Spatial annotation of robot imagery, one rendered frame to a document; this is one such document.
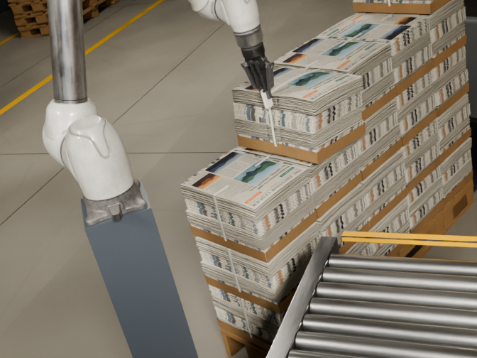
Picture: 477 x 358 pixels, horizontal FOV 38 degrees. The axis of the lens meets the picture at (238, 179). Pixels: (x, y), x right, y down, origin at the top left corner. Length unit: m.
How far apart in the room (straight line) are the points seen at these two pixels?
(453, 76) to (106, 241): 1.80
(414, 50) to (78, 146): 1.49
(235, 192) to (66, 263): 1.73
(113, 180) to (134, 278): 0.33
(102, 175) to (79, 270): 1.84
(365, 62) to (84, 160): 1.15
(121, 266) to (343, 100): 0.94
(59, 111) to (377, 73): 1.20
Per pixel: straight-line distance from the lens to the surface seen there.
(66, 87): 2.11
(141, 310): 2.19
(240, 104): 2.48
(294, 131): 2.34
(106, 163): 1.95
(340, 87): 2.36
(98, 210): 2.03
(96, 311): 3.42
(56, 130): 2.12
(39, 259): 4.00
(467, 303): 1.80
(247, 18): 2.18
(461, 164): 3.41
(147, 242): 2.06
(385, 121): 2.76
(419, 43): 2.91
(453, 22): 3.13
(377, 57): 2.65
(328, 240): 2.04
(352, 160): 2.60
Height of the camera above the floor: 1.96
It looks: 28 degrees down
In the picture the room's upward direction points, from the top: 13 degrees counter-clockwise
